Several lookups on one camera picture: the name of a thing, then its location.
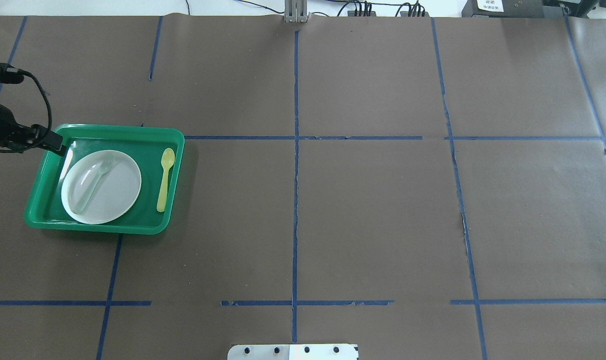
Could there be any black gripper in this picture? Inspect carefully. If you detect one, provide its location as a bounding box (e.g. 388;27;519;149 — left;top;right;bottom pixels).
0;104;68;157

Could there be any pale green plastic fork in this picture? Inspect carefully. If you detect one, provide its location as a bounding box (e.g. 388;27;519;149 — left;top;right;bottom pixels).
71;158;114;214

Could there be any green plastic tray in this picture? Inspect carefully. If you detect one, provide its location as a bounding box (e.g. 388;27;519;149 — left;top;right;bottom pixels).
24;124;185;235

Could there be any white round plate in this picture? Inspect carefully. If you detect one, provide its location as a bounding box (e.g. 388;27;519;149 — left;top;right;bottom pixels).
60;149;142;225

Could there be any yellow plastic spoon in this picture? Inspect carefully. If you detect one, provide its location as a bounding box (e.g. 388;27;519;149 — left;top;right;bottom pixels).
156;147;176;213

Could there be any black power strip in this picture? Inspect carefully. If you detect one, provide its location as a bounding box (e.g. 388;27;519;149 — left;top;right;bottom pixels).
337;0;430;18

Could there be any black equipment box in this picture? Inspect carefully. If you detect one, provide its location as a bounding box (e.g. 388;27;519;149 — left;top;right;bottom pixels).
461;0;564;19

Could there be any black camera cable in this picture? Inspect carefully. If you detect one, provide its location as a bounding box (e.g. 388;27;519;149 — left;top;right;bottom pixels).
0;70;54;153

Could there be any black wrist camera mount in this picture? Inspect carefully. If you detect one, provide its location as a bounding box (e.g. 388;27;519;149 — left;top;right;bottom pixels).
0;63;25;85

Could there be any aluminium frame post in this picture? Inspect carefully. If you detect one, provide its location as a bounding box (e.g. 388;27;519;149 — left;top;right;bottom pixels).
284;0;310;24

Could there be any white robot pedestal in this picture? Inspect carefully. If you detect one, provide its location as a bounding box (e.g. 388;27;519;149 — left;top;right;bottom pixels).
227;343;360;360

